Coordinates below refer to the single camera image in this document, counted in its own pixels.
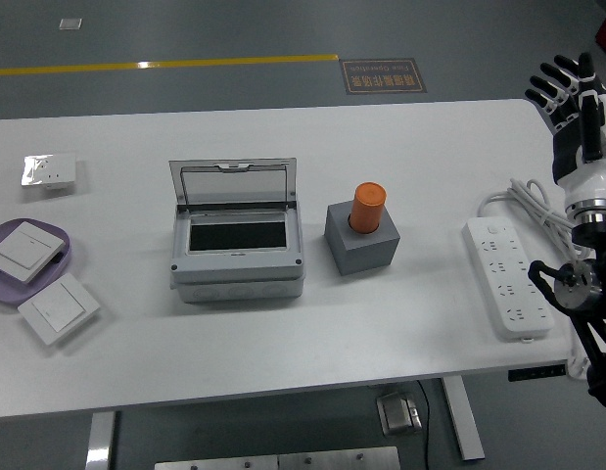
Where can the grey cube with round hole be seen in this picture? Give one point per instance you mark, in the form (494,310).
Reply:
(366,252)

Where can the white table leg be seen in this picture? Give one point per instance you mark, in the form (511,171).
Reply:
(101,440)
(464,421)

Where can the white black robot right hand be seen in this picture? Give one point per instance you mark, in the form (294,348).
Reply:
(589,176)

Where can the white wall socket in wrap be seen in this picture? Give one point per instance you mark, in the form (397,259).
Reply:
(53,171)

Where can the purple tray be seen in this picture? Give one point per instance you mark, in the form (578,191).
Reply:
(4,294)

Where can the brown floor sign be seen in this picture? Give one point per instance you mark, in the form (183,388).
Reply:
(383,76)

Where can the silver floor socket box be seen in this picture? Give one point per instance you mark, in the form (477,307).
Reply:
(398,413)

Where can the white power strip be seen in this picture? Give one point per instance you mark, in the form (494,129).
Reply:
(508,279)

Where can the metal base plate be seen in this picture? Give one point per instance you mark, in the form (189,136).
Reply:
(283,460)

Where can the orange cylinder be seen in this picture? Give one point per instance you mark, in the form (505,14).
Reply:
(368,208)

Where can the white wall switch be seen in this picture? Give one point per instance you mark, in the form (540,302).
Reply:
(58,306)
(23,249)

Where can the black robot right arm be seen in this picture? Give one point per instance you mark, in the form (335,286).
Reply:
(584,289)

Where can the grey box with clear lid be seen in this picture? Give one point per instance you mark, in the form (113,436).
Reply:
(234,279)

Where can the black table control panel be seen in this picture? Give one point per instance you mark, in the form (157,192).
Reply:
(537,372)

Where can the small silver floor plate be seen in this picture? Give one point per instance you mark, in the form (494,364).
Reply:
(70,24)

